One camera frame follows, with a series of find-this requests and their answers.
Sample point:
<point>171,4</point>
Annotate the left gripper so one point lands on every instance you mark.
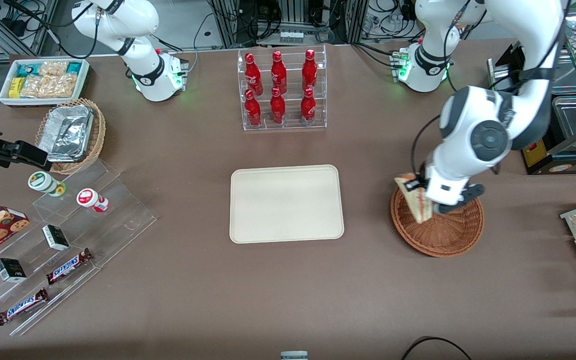
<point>422,182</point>

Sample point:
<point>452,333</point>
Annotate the triangular sandwich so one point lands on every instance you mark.
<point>418,205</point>

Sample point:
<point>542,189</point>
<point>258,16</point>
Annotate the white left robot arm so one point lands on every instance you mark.
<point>483,130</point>

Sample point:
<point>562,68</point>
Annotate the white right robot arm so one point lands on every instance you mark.
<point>150,75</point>

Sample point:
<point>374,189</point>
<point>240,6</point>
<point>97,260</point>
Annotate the brown round wicker basket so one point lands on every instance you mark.
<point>443,235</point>

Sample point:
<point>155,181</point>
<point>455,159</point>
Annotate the light wicker basket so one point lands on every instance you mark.
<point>99,135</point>

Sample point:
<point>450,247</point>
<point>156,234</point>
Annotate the cream plastic tray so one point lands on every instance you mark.
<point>286,204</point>

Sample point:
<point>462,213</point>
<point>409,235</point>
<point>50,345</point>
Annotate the green lid yogurt cup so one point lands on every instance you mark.
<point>42,181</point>

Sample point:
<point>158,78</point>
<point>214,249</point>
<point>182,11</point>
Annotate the silver foil container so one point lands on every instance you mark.
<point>68,132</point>

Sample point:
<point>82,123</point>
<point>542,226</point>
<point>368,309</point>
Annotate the white rectangular snack box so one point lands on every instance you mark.
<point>5,97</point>

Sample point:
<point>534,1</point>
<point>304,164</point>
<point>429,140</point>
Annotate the yellow snack packet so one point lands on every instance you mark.
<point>16,87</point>

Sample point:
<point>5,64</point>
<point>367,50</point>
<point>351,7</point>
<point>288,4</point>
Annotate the large rice cracker bag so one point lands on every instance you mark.
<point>50,86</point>

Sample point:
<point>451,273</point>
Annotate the red lid yogurt cup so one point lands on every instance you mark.
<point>89,198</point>

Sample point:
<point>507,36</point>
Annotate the green snack packet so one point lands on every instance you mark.
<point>28,70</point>

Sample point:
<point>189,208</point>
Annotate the small black carton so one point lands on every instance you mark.
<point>10,270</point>
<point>55,237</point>

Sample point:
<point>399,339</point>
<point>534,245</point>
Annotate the small rice cracker bag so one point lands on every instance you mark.
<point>53,68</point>

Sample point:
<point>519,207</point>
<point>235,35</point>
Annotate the teal snack packet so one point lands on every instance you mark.
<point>74,67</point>

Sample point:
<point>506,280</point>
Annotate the clear acrylic stepped stand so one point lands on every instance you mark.
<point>118,215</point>

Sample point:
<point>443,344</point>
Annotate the black food warmer appliance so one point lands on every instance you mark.
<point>535,156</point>

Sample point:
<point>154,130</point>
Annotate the Snickers chocolate bar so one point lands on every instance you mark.
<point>22,306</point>
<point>68,266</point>

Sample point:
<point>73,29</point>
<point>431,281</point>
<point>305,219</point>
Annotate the red cola bottle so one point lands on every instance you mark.
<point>309,71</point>
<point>308,109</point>
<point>252,111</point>
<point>277,109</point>
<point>253,75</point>
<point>278,74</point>

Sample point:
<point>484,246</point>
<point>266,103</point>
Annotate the clear acrylic bottle rack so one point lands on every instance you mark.
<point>290,120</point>

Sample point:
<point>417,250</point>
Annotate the white power strip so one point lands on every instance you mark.
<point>291,37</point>

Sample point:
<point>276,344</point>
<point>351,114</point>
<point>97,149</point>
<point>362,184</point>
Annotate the small grey device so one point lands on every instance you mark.
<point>294,355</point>

